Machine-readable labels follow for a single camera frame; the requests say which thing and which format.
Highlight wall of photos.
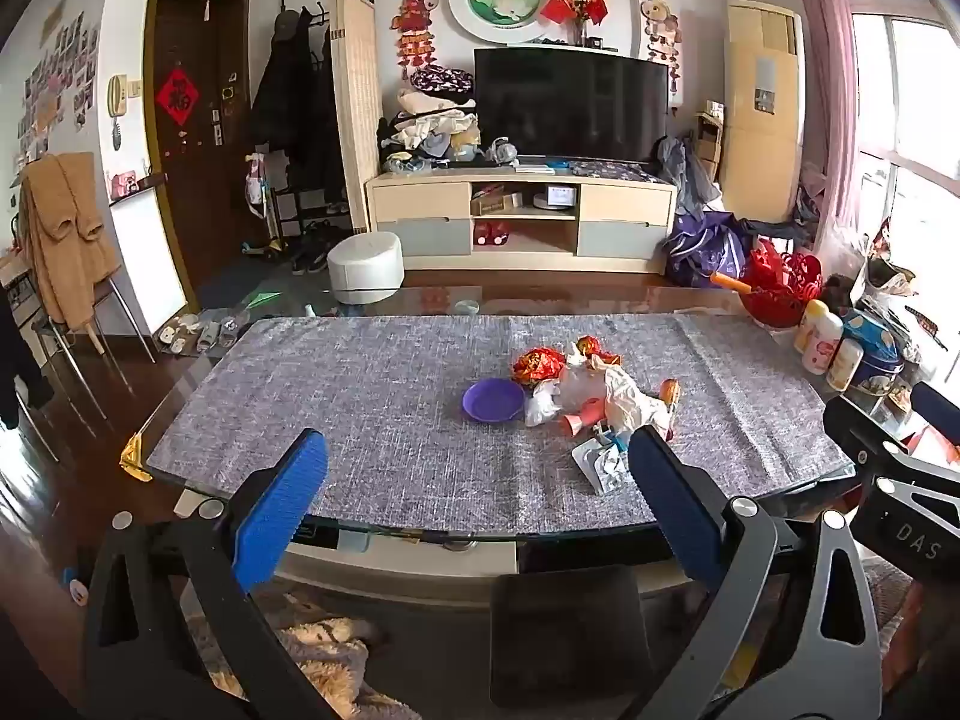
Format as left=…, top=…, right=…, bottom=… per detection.
left=15, top=11, right=102, bottom=160

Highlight purple plastic plate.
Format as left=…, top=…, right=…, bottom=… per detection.
left=461, top=379, right=526, bottom=422

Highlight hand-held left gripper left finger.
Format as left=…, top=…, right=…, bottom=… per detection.
left=81, top=427, right=338, bottom=720

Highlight white pink printed bottle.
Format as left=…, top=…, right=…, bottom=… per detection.
left=802, top=313, right=845, bottom=375

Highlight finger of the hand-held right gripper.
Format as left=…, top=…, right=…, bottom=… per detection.
left=823, top=395, right=960, bottom=512
left=910, top=382, right=960, bottom=442

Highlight beige folding screen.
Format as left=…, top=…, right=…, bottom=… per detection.
left=330, top=0, right=385, bottom=235

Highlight doll hanging ornament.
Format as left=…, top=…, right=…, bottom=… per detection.
left=640, top=0, right=682, bottom=96

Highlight dark coats on rack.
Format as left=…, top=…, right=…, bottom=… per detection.
left=247, top=6, right=347, bottom=207

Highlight yellow capped lotion bottle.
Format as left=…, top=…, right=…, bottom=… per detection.
left=793, top=300, right=827, bottom=353

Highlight white round stool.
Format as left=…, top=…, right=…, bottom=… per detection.
left=327, top=232, right=404, bottom=306

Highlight white plastic bag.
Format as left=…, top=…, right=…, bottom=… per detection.
left=523, top=364, right=610, bottom=428

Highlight beige television cabinet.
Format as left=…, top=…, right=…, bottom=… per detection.
left=365, top=161, right=678, bottom=275

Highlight red foil wrapper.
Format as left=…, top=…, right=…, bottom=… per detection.
left=513, top=348, right=568, bottom=389

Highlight window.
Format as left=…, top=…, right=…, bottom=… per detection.
left=840, top=0, right=960, bottom=398

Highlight pile of clothes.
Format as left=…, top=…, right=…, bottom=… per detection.
left=379, top=66, right=481, bottom=173

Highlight beige standing air conditioner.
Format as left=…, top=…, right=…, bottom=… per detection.
left=724, top=0, right=805, bottom=220

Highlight grey woven table mat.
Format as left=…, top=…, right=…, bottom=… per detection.
left=146, top=313, right=856, bottom=530

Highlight black flat television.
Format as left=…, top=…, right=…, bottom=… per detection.
left=474, top=47, right=670, bottom=164

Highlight brown coat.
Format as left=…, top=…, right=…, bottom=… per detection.
left=19, top=152, right=121, bottom=331

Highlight dark brown door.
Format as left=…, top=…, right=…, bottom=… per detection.
left=142, top=0, right=252, bottom=295

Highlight purple bag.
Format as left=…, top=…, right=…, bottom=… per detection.
left=666, top=211, right=755, bottom=288

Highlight silver foil packet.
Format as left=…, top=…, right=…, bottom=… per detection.
left=572, top=431, right=647, bottom=496

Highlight blue round tin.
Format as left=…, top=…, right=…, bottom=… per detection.
left=847, top=311, right=907, bottom=397

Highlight red plastic basket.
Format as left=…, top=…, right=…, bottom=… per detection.
left=739, top=240, right=824, bottom=329

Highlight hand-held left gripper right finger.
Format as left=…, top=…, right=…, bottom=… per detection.
left=622, top=426, right=880, bottom=720

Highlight red fish hanging ornament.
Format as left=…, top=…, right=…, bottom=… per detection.
left=390, top=0, right=440, bottom=81

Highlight black garment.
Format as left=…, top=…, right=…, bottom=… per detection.
left=0, top=285, right=55, bottom=430

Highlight tan grey fluffy blanket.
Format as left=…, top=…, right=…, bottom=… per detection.
left=187, top=592, right=421, bottom=720

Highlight small white bottle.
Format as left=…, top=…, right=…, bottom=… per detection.
left=826, top=337, right=863, bottom=392

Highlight yellow table corner guard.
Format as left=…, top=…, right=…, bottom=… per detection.
left=120, top=431, right=155, bottom=482

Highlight red diamond door decoration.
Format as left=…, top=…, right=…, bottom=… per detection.
left=155, top=69, right=201, bottom=128

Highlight pink curtain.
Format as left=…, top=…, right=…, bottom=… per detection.
left=780, top=0, right=871, bottom=271

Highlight pink crumpled wrapper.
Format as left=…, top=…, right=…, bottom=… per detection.
left=559, top=401, right=603, bottom=437

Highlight white board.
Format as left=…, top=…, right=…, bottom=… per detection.
left=109, top=187, right=188, bottom=335

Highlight group of slippers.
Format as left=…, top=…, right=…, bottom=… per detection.
left=157, top=307, right=242, bottom=357

